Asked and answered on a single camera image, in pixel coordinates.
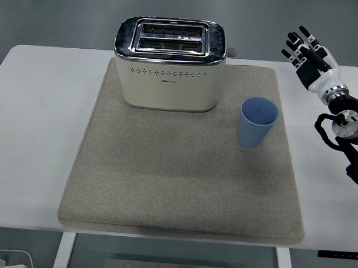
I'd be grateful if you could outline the white and black hand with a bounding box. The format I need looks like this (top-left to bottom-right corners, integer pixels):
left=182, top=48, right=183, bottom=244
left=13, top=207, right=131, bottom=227
left=279, top=24, right=350, bottom=99

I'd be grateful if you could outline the blue ribbed plastic cup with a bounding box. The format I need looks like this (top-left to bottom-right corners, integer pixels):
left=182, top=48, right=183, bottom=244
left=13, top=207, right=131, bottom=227
left=237, top=96, right=280, bottom=150

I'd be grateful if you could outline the cream and chrome toaster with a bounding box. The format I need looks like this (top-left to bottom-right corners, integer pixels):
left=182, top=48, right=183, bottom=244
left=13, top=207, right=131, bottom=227
left=111, top=15, right=239, bottom=115

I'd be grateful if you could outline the black table control panel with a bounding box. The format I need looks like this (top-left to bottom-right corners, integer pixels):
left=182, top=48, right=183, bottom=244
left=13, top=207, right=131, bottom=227
left=317, top=249, right=358, bottom=260

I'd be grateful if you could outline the beige fabric mat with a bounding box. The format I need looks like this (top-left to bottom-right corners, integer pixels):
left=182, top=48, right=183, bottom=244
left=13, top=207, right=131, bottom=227
left=56, top=55, right=312, bottom=244

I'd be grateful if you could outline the white table leg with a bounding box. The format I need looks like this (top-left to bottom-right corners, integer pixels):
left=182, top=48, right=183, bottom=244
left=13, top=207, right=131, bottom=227
left=276, top=246, right=295, bottom=268
left=52, top=232, right=76, bottom=268

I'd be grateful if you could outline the white plastic tray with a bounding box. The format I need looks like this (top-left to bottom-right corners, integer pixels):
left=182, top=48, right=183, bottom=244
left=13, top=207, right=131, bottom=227
left=0, top=249, right=34, bottom=268

